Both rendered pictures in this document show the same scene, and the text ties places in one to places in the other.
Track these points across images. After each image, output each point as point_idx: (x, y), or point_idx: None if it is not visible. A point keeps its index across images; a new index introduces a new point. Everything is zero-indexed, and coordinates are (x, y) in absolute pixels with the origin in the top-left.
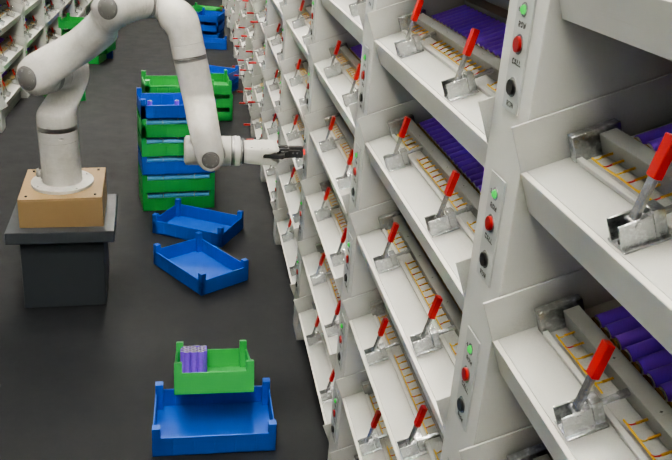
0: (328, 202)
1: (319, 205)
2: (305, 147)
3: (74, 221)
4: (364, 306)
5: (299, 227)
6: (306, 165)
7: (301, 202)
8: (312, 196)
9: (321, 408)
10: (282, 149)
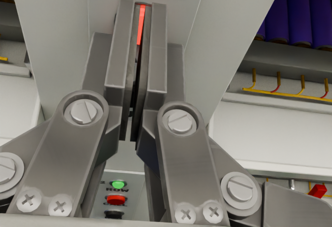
0: (326, 106)
1: (307, 137)
2: None
3: None
4: None
5: (121, 216)
6: (203, 80)
7: (122, 183)
8: (214, 139)
9: None
10: (217, 182)
